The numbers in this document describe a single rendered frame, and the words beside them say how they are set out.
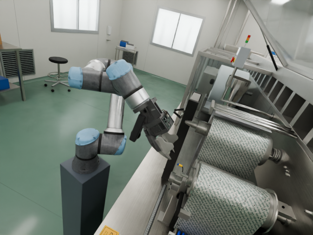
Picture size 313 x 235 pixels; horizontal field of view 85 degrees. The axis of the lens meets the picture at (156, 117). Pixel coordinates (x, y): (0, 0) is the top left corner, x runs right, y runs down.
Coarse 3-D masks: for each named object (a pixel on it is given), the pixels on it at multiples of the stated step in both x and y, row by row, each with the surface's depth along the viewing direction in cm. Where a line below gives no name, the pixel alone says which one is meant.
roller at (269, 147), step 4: (212, 120) 83; (268, 136) 75; (204, 140) 83; (268, 140) 72; (268, 144) 71; (272, 144) 71; (268, 148) 71; (268, 152) 70; (264, 156) 71; (268, 156) 70; (264, 160) 71; (260, 164) 74
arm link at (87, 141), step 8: (88, 128) 96; (80, 136) 89; (88, 136) 90; (96, 136) 91; (80, 144) 88; (88, 144) 89; (96, 144) 91; (80, 152) 91; (88, 152) 92; (96, 152) 93
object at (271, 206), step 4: (196, 168) 63; (196, 172) 60; (192, 184) 59; (188, 188) 64; (188, 192) 61; (272, 200) 56; (272, 204) 55; (272, 208) 55; (272, 212) 54; (268, 216) 54; (268, 220) 54; (264, 224) 55
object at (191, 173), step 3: (192, 168) 63; (195, 168) 64; (189, 171) 67; (192, 171) 62; (195, 171) 62; (189, 174) 62; (192, 174) 62; (189, 177) 61; (192, 177) 61; (186, 180) 64; (189, 180) 61; (192, 180) 61; (186, 183) 62; (189, 183) 61; (186, 186) 63; (189, 186) 62
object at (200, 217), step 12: (192, 204) 61; (192, 216) 64; (204, 216) 62; (216, 216) 60; (180, 228) 68; (192, 228) 66; (204, 228) 64; (216, 228) 62; (228, 228) 60; (240, 228) 58
